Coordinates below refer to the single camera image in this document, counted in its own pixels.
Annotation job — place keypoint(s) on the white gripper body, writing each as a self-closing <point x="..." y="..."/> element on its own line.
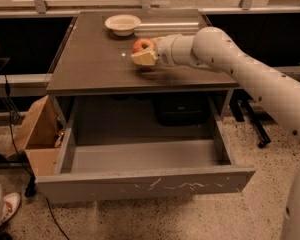
<point x="165" y="53"/>

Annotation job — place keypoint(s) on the red apple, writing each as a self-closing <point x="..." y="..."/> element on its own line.
<point x="143" y="44"/>

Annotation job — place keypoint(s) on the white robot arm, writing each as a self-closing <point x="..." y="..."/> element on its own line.
<point x="277" y="93"/>

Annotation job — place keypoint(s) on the grey cabinet with glass top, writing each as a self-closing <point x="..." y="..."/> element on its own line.
<point x="97" y="82"/>

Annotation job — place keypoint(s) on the grey open drawer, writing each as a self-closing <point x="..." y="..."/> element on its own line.
<point x="117" y="150"/>

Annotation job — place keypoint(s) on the white bowl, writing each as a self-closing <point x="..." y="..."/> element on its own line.
<point x="122" y="25"/>

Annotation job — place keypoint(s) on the black box under cabinet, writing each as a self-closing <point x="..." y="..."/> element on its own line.
<point x="181" y="109"/>

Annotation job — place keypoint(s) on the white and red sneaker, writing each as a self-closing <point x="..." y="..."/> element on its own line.
<point x="11" y="203"/>

